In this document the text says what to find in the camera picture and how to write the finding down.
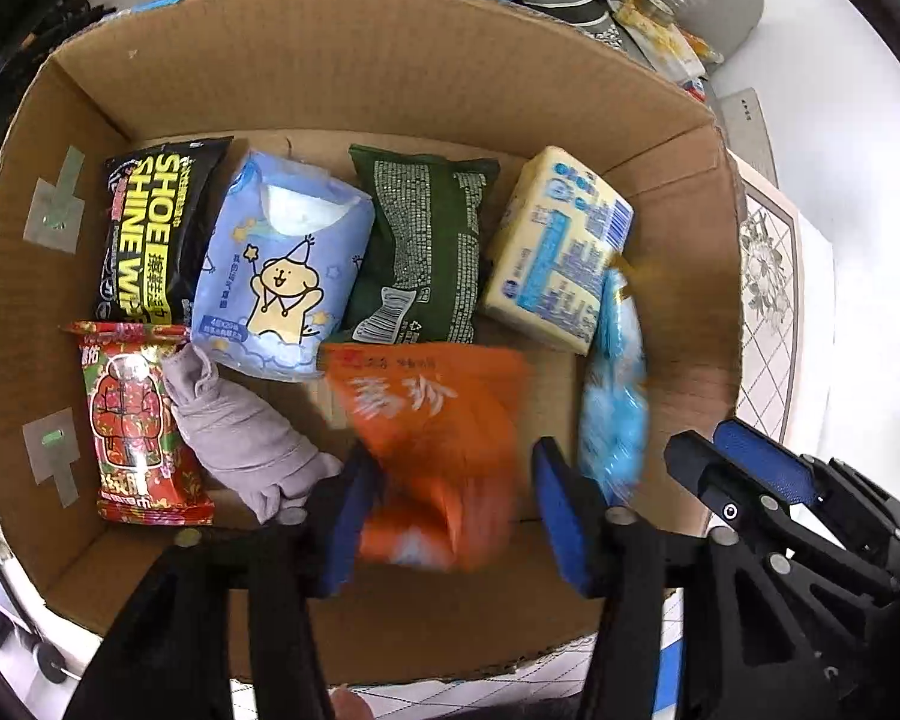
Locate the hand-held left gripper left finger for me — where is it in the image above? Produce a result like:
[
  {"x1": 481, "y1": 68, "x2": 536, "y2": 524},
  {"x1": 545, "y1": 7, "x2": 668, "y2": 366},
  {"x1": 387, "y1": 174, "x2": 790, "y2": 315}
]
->
[{"x1": 64, "y1": 450, "x2": 383, "y2": 720}]

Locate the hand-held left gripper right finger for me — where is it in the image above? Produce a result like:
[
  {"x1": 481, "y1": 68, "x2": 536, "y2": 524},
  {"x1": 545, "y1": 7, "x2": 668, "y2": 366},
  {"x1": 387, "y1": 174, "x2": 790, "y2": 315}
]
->
[{"x1": 532, "y1": 436, "x2": 900, "y2": 720}]

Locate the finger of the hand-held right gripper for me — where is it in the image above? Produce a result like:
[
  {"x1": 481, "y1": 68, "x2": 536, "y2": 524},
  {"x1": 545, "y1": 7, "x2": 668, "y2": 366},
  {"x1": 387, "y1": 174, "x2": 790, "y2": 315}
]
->
[
  {"x1": 664, "y1": 431, "x2": 796, "y2": 541},
  {"x1": 711, "y1": 420, "x2": 826, "y2": 509}
]

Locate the light blue soft packet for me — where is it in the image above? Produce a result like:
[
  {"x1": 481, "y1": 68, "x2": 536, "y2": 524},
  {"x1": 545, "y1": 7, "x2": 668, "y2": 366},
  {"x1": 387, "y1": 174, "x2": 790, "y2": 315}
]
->
[{"x1": 579, "y1": 266, "x2": 650, "y2": 503}]

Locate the orange snack packet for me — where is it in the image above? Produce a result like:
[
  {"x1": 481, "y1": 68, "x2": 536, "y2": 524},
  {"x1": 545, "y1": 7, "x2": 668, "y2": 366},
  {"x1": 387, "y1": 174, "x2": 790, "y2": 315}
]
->
[{"x1": 322, "y1": 341, "x2": 533, "y2": 571}]

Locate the purple cloth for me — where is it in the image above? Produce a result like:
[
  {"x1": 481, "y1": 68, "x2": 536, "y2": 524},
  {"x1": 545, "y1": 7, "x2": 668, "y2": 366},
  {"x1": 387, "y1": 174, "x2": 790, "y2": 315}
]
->
[{"x1": 161, "y1": 345, "x2": 344, "y2": 524}]

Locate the red snack packet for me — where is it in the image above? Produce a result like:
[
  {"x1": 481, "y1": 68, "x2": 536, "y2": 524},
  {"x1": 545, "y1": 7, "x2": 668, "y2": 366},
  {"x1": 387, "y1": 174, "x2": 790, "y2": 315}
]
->
[{"x1": 60, "y1": 321, "x2": 217, "y2": 526}]

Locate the yellow tissue pack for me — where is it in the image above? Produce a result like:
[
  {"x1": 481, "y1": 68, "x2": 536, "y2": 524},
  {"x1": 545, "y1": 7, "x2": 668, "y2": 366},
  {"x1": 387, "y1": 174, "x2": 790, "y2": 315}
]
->
[{"x1": 480, "y1": 146, "x2": 635, "y2": 355}]

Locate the blue cartoon tissue pack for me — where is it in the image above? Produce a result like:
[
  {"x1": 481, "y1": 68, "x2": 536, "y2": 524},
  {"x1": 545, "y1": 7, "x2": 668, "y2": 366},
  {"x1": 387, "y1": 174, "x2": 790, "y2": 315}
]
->
[{"x1": 190, "y1": 150, "x2": 376, "y2": 383}]

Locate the dark green packet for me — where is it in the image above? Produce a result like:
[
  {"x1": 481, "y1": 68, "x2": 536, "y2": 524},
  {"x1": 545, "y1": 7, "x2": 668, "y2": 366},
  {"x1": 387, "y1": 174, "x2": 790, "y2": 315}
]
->
[{"x1": 343, "y1": 144, "x2": 501, "y2": 346}]

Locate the black shoe wipes packet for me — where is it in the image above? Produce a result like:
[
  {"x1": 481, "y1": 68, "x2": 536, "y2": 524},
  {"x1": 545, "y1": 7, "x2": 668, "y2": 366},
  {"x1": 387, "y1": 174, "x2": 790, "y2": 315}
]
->
[{"x1": 94, "y1": 136, "x2": 235, "y2": 325}]

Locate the cardboard box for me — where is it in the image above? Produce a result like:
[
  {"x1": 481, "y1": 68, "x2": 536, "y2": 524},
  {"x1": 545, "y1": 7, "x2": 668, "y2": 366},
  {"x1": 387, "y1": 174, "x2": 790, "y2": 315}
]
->
[{"x1": 0, "y1": 0, "x2": 747, "y2": 687}]

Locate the dark fleece clothing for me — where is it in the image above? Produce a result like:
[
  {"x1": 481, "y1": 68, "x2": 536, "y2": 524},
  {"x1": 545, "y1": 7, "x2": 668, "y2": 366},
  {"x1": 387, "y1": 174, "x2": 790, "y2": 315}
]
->
[{"x1": 487, "y1": 690, "x2": 593, "y2": 720}]

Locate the printed floral tablecloth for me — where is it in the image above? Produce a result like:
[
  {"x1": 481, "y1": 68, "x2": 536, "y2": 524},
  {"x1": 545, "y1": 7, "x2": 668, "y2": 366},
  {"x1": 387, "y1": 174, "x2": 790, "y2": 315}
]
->
[{"x1": 735, "y1": 157, "x2": 805, "y2": 436}]

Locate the leaning grey board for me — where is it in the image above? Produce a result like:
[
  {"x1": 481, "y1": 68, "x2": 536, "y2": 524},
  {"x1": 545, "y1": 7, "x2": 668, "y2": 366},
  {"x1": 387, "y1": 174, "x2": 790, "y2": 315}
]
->
[{"x1": 712, "y1": 86, "x2": 779, "y2": 181}]

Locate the yellow packet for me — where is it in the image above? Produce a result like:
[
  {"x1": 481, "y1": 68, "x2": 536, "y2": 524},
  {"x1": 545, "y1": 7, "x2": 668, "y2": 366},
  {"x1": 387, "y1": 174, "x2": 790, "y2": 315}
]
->
[{"x1": 622, "y1": 11, "x2": 710, "y2": 77}]

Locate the black white patterned cloth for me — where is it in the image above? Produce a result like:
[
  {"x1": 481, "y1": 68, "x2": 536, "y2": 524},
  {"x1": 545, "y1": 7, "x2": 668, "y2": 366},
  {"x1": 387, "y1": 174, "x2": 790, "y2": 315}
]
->
[{"x1": 525, "y1": 0, "x2": 632, "y2": 53}]

